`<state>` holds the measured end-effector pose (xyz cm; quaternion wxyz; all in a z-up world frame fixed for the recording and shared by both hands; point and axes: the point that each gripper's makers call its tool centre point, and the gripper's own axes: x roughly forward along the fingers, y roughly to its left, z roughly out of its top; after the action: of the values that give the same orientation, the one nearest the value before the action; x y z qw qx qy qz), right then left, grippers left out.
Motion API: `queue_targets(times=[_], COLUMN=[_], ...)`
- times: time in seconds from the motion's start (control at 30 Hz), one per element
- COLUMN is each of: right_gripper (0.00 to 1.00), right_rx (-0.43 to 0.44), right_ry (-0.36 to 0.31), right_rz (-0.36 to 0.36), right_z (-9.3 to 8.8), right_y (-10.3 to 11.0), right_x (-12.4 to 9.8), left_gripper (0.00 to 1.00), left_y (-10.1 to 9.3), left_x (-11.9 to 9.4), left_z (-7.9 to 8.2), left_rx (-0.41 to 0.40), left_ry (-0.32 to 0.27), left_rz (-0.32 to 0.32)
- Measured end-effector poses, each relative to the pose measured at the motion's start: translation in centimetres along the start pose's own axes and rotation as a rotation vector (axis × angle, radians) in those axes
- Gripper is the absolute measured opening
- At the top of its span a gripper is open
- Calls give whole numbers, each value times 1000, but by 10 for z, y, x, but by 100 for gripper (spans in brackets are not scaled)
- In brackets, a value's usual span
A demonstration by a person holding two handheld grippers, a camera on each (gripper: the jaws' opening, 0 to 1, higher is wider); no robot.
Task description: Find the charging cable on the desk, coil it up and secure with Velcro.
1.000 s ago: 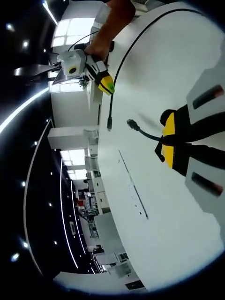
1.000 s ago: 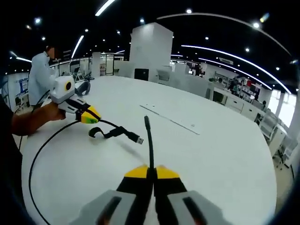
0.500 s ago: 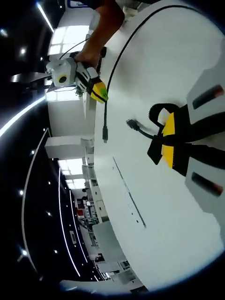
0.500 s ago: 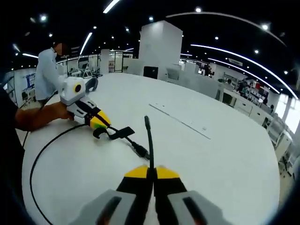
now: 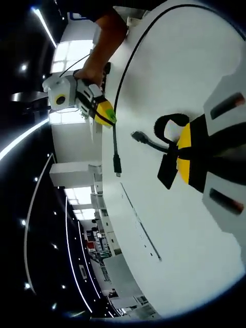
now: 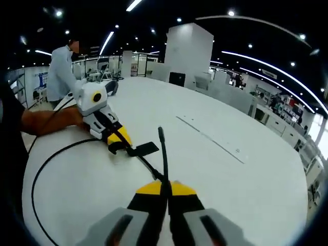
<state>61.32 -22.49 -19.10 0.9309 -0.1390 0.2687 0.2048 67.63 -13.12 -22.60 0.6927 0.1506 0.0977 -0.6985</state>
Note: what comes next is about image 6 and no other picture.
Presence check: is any black monitor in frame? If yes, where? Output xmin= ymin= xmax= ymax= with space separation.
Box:
xmin=169 ymin=72 xmax=186 ymax=87

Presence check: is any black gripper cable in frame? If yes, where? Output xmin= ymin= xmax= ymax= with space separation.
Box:
xmin=27 ymin=106 xmax=85 ymax=157

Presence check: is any white pillar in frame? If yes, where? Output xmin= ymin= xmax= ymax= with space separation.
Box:
xmin=163 ymin=22 xmax=215 ymax=89

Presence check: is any blue white banner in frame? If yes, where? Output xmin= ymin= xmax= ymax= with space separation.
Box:
xmin=32 ymin=72 xmax=50 ymax=91

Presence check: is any black Velcro strap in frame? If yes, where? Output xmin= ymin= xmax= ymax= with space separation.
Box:
xmin=107 ymin=141 xmax=160 ymax=157

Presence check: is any dark grey curved object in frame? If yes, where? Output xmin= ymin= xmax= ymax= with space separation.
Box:
xmin=104 ymin=81 xmax=119 ymax=96

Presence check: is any person's dark clothing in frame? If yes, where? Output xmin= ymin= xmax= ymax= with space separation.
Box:
xmin=0 ymin=83 xmax=29 ymax=180

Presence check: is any white office partition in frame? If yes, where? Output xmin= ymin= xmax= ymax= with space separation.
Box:
xmin=210 ymin=81 xmax=258 ymax=116

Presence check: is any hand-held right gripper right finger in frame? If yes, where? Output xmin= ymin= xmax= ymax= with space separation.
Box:
xmin=168 ymin=180 xmax=254 ymax=246

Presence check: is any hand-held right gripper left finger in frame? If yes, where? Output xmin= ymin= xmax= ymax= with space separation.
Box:
xmin=75 ymin=180 xmax=171 ymax=246

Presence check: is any black charging cable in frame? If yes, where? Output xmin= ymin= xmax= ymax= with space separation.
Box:
xmin=31 ymin=126 xmax=172 ymax=246

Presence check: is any long ceiling light strip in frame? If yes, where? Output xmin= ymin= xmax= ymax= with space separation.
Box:
xmin=125 ymin=0 xmax=143 ymax=12

